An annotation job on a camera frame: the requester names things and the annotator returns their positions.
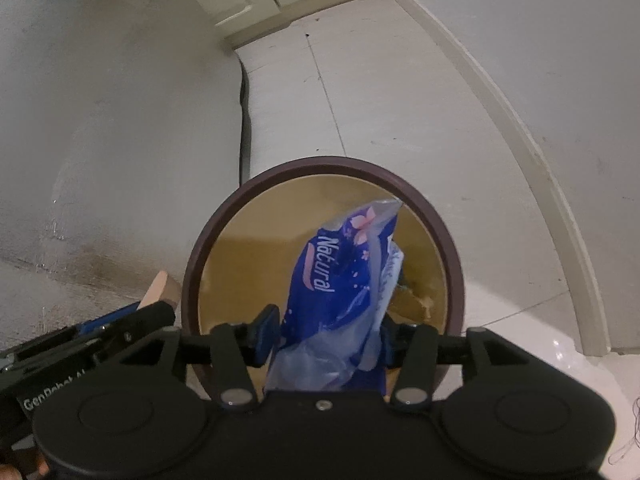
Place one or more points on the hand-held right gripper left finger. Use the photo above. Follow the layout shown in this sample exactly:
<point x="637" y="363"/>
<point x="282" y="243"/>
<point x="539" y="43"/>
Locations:
<point x="265" y="335"/>

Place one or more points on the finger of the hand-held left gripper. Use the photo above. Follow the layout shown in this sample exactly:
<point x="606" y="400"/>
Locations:
<point x="107" y="321"/>
<point x="145" y="322"/>

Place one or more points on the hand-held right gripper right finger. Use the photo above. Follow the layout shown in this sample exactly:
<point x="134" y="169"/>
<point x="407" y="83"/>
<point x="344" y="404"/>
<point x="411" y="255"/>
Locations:
<point x="392" y="347"/>

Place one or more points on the tan cardboard box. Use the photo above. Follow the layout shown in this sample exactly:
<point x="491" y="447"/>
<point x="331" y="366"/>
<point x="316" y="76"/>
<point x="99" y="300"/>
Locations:
<point x="162" y="290"/>

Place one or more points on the brown cardboard piece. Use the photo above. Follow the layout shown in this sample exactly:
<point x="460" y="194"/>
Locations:
<point x="417" y="302"/>

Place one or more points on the dark blue plastic wrapper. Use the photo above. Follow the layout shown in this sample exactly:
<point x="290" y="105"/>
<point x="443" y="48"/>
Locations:
<point x="335" y="300"/>

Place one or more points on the yellow bin with brown rim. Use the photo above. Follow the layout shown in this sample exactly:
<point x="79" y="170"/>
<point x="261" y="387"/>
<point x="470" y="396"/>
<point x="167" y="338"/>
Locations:
<point x="225" y="240"/>

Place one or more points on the white kitchen island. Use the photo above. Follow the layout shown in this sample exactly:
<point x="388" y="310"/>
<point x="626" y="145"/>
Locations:
<point x="110" y="125"/>

